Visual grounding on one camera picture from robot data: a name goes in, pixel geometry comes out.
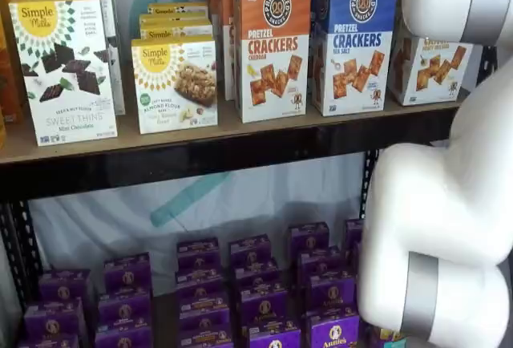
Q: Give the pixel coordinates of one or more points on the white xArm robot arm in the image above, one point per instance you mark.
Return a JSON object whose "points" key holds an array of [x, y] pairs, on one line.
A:
{"points": [[441, 203]]}

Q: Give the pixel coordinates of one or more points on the wooden shelf board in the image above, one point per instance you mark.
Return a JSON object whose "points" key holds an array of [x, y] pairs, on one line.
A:
{"points": [[180, 135]]}

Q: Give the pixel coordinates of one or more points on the purple Annie's box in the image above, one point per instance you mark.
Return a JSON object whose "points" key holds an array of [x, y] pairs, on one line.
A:
{"points": [[250, 249], [54, 320], [198, 252], [262, 304], [308, 239], [122, 338], [334, 333], [332, 292], [256, 276], [274, 337], [320, 264], [353, 233], [382, 340], [124, 310], [204, 311], [356, 257], [64, 286], [127, 273], [205, 337], [48, 342], [199, 284]]}

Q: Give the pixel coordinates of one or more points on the Simple Mills almond bars box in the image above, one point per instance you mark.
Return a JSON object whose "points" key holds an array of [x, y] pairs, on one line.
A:
{"points": [[172, 20], [176, 9], [176, 31], [176, 83]]}

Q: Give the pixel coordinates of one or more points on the blue white pretzel crackers box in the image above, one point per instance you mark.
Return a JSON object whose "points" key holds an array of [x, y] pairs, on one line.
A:
{"points": [[356, 43]]}

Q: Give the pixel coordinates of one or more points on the Simple Mills sweet thins box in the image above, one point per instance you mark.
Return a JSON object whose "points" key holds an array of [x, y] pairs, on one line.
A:
{"points": [[114, 43], [60, 71]]}

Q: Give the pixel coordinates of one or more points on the yellow white pretzel crackers box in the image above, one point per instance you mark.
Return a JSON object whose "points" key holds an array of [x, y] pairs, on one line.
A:
{"points": [[433, 71]]}

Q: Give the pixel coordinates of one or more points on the dark orange snack box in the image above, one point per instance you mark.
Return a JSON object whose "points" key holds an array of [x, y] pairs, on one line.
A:
{"points": [[10, 63]]}

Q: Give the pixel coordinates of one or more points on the white backdrop sheet teal logo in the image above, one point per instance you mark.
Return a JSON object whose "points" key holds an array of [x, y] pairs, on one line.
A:
{"points": [[160, 211]]}

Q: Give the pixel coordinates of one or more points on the black metal rack frame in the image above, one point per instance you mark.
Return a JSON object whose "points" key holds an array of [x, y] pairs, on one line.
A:
{"points": [[200, 163]]}

